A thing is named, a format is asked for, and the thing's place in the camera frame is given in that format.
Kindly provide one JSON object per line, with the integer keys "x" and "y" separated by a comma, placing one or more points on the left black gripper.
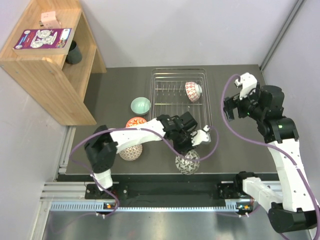
{"x": 188, "y": 147}

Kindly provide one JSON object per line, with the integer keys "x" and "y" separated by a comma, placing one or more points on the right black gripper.
{"x": 230, "y": 104}

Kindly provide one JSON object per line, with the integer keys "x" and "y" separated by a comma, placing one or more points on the black white paisley bowl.
{"x": 188, "y": 165}

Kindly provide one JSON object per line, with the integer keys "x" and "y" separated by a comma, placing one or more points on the white red patterned bowl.
{"x": 193, "y": 91}

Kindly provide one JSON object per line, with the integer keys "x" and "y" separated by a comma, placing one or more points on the metal wire dish rack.
{"x": 169, "y": 97}

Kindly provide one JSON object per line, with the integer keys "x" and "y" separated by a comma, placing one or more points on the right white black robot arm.
{"x": 296, "y": 208}

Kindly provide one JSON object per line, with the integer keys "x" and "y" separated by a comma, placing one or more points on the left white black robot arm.
{"x": 102, "y": 149}

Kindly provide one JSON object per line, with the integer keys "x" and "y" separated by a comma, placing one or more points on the red floral bowl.
{"x": 135, "y": 121}

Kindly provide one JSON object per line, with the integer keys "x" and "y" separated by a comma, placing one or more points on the beige lattice patterned bowl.
{"x": 131, "y": 153}

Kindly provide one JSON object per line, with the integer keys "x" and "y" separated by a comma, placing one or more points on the mint green bowl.
{"x": 140, "y": 106}

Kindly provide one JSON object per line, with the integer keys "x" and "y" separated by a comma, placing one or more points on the wooden shelf unit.
{"x": 59, "y": 87}

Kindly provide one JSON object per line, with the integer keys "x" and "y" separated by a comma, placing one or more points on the dark grey cup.
{"x": 74, "y": 55}

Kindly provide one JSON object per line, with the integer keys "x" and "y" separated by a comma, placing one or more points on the purple book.
{"x": 53, "y": 41}

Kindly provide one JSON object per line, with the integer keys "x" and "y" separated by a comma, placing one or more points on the pink power adapter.
{"x": 49, "y": 20}

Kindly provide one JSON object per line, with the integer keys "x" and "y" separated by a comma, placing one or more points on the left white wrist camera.
{"x": 201, "y": 136}

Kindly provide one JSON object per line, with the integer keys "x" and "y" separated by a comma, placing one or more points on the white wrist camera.
{"x": 201, "y": 136}
{"x": 247, "y": 82}

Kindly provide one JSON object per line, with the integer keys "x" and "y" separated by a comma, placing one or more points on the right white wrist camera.
{"x": 247, "y": 82}

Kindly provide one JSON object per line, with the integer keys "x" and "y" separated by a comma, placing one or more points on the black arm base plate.
{"x": 125, "y": 191}

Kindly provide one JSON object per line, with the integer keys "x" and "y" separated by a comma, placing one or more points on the aluminium rail frame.
{"x": 72, "y": 208}

